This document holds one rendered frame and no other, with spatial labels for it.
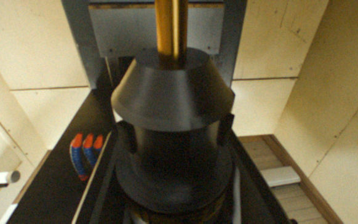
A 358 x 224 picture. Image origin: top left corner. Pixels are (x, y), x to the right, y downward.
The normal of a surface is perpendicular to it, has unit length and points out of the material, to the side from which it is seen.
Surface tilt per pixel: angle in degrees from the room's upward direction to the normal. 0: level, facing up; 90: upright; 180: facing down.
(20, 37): 90
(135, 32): 90
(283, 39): 90
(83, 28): 90
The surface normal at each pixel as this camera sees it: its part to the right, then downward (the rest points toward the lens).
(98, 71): 0.10, 0.58
